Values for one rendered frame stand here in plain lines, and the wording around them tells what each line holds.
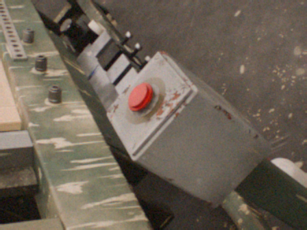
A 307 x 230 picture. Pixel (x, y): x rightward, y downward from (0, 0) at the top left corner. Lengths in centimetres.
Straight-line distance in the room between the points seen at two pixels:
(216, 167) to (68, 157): 26
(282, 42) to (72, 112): 115
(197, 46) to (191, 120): 163
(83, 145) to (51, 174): 10
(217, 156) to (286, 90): 118
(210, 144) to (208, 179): 6
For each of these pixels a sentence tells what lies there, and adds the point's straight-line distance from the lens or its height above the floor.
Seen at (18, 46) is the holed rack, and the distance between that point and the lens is 129.
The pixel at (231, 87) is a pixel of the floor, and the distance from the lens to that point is 209.
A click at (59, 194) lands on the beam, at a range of 86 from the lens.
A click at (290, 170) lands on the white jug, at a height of 14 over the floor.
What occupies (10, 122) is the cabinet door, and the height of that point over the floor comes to 91.
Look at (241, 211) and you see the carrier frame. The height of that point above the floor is 18.
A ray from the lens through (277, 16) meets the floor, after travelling 215.
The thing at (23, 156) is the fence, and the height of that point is 91.
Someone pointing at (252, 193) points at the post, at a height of 69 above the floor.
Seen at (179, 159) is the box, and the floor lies 87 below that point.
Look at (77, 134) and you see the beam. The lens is 99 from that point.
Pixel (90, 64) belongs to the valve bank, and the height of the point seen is 74.
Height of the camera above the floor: 136
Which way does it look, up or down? 36 degrees down
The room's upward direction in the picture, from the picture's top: 56 degrees counter-clockwise
